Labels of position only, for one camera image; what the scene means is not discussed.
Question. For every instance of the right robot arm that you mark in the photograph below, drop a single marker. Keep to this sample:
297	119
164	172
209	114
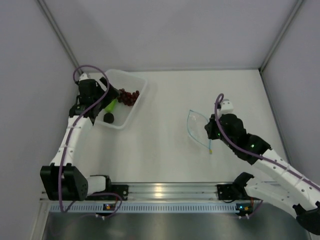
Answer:
260	155

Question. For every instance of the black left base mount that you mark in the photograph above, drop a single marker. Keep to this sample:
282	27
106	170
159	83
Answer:
111	194

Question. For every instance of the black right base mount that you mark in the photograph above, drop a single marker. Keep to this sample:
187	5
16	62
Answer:
229	192

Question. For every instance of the fake green vegetable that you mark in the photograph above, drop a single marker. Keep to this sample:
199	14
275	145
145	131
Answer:
111	106

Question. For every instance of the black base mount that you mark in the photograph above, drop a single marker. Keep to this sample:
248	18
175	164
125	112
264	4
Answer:
229	192
111	194

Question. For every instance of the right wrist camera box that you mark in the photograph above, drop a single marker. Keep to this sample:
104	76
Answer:
225	107

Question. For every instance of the slotted grey cable duct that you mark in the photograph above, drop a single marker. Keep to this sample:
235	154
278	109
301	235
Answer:
133	207

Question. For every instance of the fake dark blue fruit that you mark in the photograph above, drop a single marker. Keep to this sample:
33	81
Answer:
108	118

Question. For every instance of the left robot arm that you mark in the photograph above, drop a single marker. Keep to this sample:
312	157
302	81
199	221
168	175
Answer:
62	179

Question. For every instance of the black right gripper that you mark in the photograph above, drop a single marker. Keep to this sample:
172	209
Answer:
210	127

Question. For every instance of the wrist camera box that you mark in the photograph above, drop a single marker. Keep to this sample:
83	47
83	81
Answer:
84	76
225	107

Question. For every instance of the aluminium mounting rail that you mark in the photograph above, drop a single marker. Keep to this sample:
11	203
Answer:
170	191

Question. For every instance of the clear zip top bag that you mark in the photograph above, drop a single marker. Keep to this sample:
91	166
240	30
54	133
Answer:
195	125

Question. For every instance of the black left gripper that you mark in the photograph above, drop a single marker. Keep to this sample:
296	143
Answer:
111	95

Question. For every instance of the white perforated plastic basket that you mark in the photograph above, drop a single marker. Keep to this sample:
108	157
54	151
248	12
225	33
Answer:
131	87

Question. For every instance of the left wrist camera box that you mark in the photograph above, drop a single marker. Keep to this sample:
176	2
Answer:
84	76

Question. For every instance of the fake purple grape bunch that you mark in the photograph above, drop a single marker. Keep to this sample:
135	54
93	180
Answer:
128	98

